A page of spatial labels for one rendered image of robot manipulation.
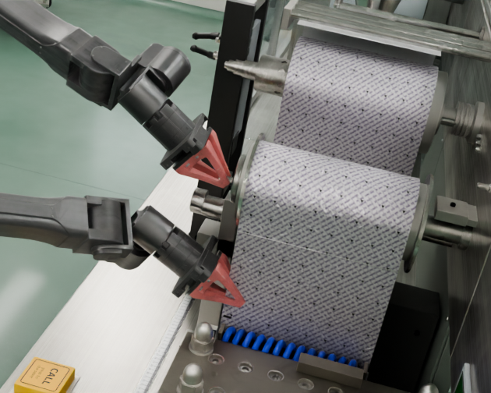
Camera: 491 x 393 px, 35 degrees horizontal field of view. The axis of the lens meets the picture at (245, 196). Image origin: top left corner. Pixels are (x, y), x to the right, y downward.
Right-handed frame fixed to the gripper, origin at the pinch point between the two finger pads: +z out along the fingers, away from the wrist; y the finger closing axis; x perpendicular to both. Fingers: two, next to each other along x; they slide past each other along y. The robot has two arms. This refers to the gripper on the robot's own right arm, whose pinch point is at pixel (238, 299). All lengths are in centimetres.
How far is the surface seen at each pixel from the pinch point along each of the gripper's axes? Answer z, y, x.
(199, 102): -22, -353, -139
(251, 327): 4.3, 0.3, -2.3
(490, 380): 16.8, 30.5, 31.7
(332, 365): 15.4, 5.1, 4.6
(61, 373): -13.4, 8.7, -25.1
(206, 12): -64, -555, -162
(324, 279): 6.6, 0.3, 12.2
